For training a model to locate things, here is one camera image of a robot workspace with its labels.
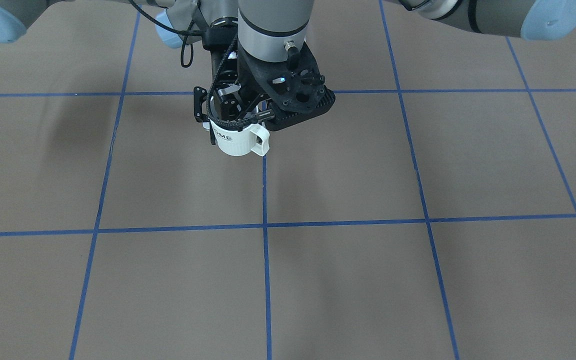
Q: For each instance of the white ceramic mug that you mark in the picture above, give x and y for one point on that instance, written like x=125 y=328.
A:
x=237 y=143

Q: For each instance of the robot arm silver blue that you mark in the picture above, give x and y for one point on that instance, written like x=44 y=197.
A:
x=436 y=40

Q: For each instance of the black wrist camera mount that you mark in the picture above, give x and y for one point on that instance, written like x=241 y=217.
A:
x=299 y=94

